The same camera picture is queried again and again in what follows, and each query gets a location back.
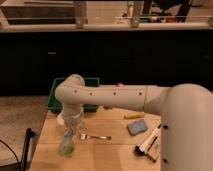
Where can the blue sponge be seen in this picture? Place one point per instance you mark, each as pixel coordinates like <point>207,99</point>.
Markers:
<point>137,127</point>

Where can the green plastic tray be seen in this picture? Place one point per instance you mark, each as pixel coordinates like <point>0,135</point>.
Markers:
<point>55,106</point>

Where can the silver metal fork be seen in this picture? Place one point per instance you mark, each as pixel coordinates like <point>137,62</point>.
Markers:
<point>86,137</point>

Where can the brown wooden holder box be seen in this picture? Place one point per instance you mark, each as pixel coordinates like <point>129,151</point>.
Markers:
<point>154,150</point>

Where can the black chair frame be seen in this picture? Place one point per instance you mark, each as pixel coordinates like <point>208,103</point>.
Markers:
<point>22,163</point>

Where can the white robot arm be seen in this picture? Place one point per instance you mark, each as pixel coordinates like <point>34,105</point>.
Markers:
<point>186,112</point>

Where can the light blue towel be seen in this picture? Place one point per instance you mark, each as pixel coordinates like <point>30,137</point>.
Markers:
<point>68,137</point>

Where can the black white dish brush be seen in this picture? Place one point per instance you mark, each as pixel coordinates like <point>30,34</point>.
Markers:
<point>142,149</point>

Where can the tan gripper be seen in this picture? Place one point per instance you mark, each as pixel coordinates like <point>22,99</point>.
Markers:
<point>74,125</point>

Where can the white plastic cup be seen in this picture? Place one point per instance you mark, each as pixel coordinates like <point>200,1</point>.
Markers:
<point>60,119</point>

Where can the green plastic cup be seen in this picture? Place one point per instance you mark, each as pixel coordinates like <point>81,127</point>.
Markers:
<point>66,148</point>

